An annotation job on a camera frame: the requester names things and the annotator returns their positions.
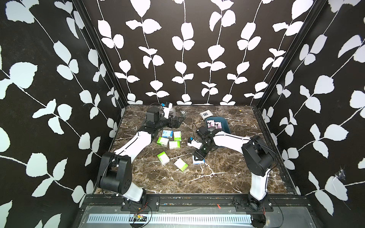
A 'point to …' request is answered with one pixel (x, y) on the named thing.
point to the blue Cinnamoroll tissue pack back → (167, 133)
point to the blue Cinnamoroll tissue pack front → (197, 162)
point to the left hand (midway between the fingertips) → (179, 115)
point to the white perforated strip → (171, 219)
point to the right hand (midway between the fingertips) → (196, 154)
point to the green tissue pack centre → (175, 144)
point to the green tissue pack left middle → (162, 141)
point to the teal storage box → (225, 127)
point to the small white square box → (206, 114)
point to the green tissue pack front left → (163, 158)
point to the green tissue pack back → (177, 136)
